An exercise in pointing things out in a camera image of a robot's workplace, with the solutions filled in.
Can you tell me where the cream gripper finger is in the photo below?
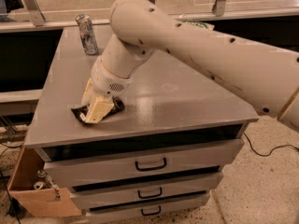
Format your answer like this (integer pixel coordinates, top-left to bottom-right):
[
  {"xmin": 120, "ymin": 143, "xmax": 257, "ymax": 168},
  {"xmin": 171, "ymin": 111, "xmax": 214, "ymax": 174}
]
[
  {"xmin": 81, "ymin": 78, "xmax": 96, "ymax": 105},
  {"xmin": 85, "ymin": 95, "xmax": 114, "ymax": 123}
]

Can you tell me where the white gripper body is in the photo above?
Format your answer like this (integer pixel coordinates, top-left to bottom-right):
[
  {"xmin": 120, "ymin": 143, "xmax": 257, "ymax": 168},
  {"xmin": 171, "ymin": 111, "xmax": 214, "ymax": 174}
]
[{"xmin": 91, "ymin": 57, "xmax": 132, "ymax": 96}]

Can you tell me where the black rxbar chocolate bar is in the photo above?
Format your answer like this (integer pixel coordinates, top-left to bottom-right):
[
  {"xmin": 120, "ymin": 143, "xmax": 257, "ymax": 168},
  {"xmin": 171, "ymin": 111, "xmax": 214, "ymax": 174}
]
[{"xmin": 71, "ymin": 97, "xmax": 125, "ymax": 124}]

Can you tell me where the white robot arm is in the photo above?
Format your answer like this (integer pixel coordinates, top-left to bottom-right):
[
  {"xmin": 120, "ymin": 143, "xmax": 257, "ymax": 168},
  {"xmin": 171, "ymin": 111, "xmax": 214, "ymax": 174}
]
[{"xmin": 81, "ymin": 0, "xmax": 299, "ymax": 131}]

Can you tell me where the silver blue drink can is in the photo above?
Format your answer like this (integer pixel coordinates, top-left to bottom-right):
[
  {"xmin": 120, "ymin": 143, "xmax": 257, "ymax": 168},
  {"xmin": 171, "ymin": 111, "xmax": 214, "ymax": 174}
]
[{"xmin": 76, "ymin": 14, "xmax": 98, "ymax": 55}]

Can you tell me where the top grey drawer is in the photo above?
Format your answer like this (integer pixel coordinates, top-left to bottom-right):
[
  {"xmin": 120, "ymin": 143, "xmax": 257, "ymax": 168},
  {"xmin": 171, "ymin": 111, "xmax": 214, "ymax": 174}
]
[{"xmin": 44, "ymin": 138, "xmax": 244, "ymax": 188}]

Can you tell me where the grey drawer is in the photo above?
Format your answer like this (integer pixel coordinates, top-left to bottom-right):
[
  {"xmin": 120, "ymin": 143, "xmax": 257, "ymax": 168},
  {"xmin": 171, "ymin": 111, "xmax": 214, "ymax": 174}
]
[
  {"xmin": 86, "ymin": 192, "xmax": 209, "ymax": 224},
  {"xmin": 44, "ymin": 138, "xmax": 244, "ymax": 188},
  {"xmin": 70, "ymin": 172, "xmax": 223, "ymax": 209}
]

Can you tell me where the grey drawer cabinet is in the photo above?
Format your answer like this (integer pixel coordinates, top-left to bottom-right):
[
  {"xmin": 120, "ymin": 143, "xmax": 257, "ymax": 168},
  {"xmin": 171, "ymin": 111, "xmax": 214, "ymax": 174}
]
[{"xmin": 23, "ymin": 20, "xmax": 259, "ymax": 224}]

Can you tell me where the bottom grey drawer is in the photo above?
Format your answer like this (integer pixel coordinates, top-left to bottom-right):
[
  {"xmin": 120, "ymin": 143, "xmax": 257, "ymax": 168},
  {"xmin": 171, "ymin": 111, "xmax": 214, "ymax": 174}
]
[{"xmin": 86, "ymin": 192, "xmax": 209, "ymax": 224}]

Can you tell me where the brown cardboard box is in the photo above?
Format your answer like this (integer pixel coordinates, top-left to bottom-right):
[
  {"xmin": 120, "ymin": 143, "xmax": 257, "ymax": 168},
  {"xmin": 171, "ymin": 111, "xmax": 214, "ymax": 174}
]
[{"xmin": 8, "ymin": 147, "xmax": 81, "ymax": 217}]

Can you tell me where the green snack chip bag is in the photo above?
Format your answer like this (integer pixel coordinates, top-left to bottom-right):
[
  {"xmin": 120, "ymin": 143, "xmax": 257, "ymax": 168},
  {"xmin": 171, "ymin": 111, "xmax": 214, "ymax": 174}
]
[{"xmin": 183, "ymin": 21, "xmax": 215, "ymax": 30}]

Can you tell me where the middle grey drawer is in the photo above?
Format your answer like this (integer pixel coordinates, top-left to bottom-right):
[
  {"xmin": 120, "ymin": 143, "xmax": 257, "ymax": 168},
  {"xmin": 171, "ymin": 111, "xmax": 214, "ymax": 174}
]
[{"xmin": 70, "ymin": 172, "xmax": 223, "ymax": 209}]

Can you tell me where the black top drawer handle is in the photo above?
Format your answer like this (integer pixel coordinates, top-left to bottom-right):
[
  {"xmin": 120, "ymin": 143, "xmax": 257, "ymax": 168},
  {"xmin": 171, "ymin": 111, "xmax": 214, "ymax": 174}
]
[{"xmin": 135, "ymin": 158, "xmax": 167, "ymax": 172}]

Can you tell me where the black drawer handle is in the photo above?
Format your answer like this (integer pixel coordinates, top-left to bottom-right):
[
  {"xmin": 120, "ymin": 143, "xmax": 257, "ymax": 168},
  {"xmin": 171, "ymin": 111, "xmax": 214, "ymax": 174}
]
[
  {"xmin": 137, "ymin": 188, "xmax": 163, "ymax": 200},
  {"xmin": 135, "ymin": 158, "xmax": 167, "ymax": 172},
  {"xmin": 140, "ymin": 206, "xmax": 162, "ymax": 217}
]

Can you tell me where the black middle drawer handle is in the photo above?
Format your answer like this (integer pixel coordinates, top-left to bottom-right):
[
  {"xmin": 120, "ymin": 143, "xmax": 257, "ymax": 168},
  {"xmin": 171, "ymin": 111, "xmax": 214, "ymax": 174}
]
[{"xmin": 137, "ymin": 188, "xmax": 163, "ymax": 200}]

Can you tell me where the black bottom drawer handle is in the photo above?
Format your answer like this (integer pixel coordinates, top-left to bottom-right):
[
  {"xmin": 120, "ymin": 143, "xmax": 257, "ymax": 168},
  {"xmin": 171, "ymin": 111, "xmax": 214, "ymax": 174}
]
[{"xmin": 140, "ymin": 206, "xmax": 162, "ymax": 217}]

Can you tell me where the left metal railing bracket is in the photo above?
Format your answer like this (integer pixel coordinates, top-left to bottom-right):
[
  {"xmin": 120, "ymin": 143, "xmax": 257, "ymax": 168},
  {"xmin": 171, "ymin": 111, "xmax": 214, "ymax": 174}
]
[{"xmin": 23, "ymin": 0, "xmax": 46, "ymax": 26}]

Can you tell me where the right metal railing bracket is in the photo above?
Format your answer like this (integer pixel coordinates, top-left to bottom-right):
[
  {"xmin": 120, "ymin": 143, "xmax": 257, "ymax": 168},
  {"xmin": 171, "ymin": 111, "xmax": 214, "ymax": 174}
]
[{"xmin": 212, "ymin": 0, "xmax": 226, "ymax": 17}]

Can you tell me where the black floor cable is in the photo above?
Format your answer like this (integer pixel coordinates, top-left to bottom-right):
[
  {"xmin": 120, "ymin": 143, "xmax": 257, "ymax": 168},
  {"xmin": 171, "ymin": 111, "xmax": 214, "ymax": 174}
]
[{"xmin": 242, "ymin": 132, "xmax": 299, "ymax": 158}]

